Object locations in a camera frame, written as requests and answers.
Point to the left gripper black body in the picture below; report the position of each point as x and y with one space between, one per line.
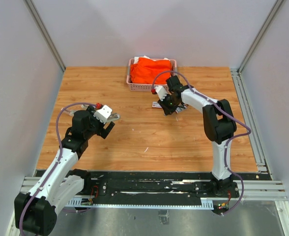
97 127

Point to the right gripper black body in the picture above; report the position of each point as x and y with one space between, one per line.
169 104

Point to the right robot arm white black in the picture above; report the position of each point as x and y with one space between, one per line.
218 125

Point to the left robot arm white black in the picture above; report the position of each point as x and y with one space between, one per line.
37 210

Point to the orange cloth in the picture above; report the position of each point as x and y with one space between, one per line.
145 71

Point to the pink plastic basket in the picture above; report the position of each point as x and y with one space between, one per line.
145 87

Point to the white paper in basket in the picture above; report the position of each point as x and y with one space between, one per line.
136 59

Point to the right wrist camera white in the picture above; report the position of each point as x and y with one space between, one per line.
161 92

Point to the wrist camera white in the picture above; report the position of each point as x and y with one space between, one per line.
161 92
103 114

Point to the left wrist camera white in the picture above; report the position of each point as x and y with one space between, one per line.
103 114

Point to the grey slotted cable duct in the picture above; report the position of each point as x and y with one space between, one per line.
177 203

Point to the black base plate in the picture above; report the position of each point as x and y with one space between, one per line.
151 185

